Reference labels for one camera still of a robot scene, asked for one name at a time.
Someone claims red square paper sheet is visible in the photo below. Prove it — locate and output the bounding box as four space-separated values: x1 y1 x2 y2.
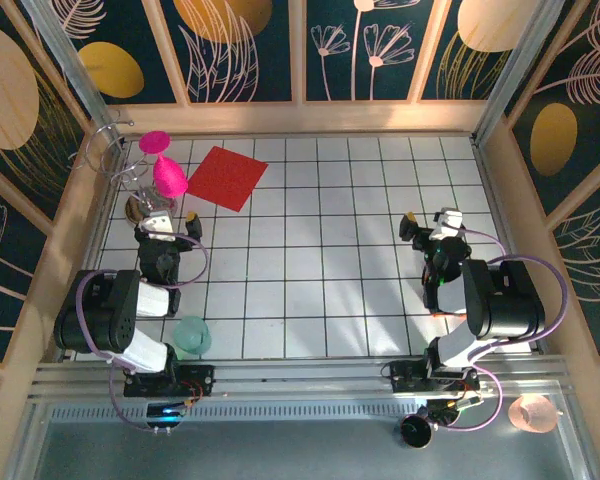
185 145 270 214

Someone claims pink wine glass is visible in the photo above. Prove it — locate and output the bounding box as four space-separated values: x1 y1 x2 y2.
138 129 189 199

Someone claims black electronics module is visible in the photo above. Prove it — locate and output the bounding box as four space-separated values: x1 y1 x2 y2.
145 399 190 432
428 391 484 427

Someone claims black round cap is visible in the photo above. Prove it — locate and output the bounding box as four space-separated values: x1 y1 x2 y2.
399 407 437 449

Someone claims grey vented metal tray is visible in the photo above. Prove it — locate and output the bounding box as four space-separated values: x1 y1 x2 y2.
3 394 597 480

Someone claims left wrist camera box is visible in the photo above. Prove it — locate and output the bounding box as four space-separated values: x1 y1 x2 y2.
140 209 177 243

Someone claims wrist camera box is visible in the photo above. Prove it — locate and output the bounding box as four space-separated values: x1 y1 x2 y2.
432 207 466 240
140 209 177 243

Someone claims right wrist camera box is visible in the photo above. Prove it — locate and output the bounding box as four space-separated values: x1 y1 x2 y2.
432 207 466 240

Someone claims chrome wire glass rack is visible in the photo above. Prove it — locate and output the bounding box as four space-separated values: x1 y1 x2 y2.
68 112 180 227

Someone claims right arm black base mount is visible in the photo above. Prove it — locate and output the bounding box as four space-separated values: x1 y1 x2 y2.
388 359 482 397

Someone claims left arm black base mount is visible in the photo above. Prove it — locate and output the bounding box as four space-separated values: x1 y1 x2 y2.
123 363 217 399

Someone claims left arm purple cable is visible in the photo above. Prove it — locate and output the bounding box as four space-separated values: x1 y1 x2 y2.
76 233 211 434

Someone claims aluminium front rail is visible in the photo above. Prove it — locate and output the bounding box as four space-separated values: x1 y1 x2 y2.
27 353 581 402

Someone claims aluminium frame post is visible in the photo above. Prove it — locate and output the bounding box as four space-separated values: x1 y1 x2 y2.
471 0 567 147
20 0 127 140

